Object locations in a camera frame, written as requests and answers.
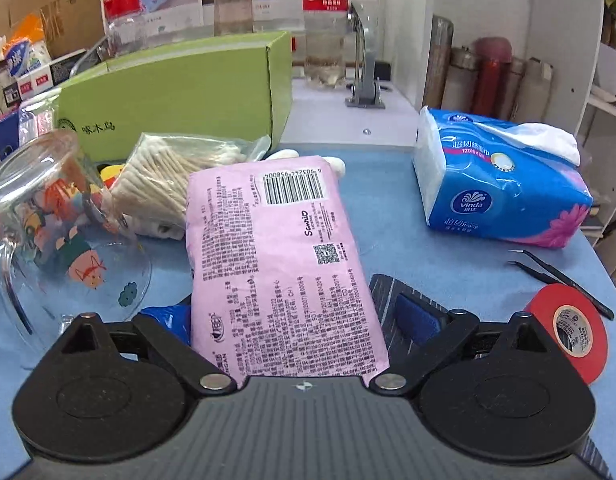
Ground pink tissue pack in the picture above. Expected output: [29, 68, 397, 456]
[186, 159, 389, 384]

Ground cotton swab bag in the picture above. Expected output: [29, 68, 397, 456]
[110, 132, 271, 229]

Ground clear zip bag pack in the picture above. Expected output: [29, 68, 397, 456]
[18, 88, 61, 146]

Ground white cloth with colourful print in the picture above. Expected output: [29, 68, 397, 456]
[266, 148, 346, 179]

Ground cartoon printed glass mug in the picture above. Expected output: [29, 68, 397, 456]
[0, 129, 152, 358]

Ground black tweezers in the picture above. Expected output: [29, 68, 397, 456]
[508, 249, 615, 321]

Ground blue table mat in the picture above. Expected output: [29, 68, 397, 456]
[0, 148, 616, 479]

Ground red electrical tape roll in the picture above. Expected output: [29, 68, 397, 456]
[525, 284, 608, 385]

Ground blue Vinda tissue pack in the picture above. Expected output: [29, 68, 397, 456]
[413, 107, 593, 248]

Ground white base board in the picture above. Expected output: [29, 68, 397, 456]
[280, 79, 419, 148]

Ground green cardboard box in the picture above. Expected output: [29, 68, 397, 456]
[54, 32, 293, 162]

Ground beige thermos bottle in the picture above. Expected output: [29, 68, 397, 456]
[511, 58, 553, 124]

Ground black white pen box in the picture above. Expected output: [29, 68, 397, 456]
[3, 49, 86, 107]

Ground red thermos bottle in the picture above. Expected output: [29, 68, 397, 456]
[471, 36, 512, 116]

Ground red lid clear jar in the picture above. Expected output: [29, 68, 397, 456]
[104, 0, 148, 58]

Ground white shelf unit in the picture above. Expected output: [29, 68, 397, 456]
[527, 0, 616, 272]

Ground Coca-Cola plastic bottle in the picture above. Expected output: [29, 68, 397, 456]
[302, 0, 348, 88]

